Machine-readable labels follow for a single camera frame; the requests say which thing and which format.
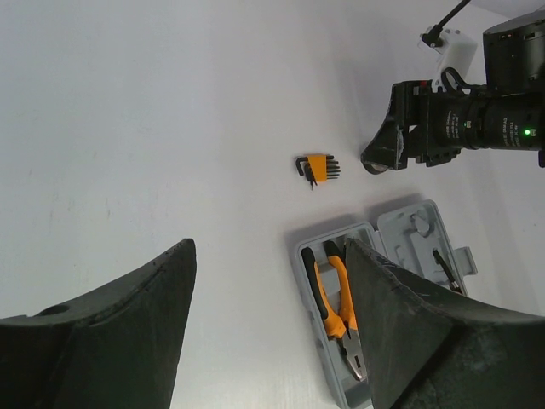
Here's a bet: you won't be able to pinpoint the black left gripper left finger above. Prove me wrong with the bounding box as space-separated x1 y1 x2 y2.
1 239 197 408

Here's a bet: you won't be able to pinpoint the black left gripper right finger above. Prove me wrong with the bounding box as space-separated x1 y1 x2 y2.
346 239 544 408

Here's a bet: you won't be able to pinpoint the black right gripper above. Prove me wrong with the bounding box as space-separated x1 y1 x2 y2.
360 81 481 170

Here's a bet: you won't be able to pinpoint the black electrical tape roll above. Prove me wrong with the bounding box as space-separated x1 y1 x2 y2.
363 163 388 176

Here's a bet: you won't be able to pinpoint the orange hex key set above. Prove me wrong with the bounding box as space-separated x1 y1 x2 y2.
295 153 341 191

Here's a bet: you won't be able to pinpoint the orange black pliers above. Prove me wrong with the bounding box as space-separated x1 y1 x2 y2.
301 240 370 383

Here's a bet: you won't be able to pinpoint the grey plastic tool case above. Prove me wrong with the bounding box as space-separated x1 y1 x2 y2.
290 199 478 408

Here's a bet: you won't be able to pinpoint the orange tape measure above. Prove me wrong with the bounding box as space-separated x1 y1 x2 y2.
432 249 462 294

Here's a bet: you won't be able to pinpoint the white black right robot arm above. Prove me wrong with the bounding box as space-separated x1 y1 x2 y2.
360 11 544 175

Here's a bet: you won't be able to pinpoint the black right camera cable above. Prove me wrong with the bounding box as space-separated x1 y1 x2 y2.
421 0 473 48

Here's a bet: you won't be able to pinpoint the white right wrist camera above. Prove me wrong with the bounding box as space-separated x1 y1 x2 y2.
418 28 478 92

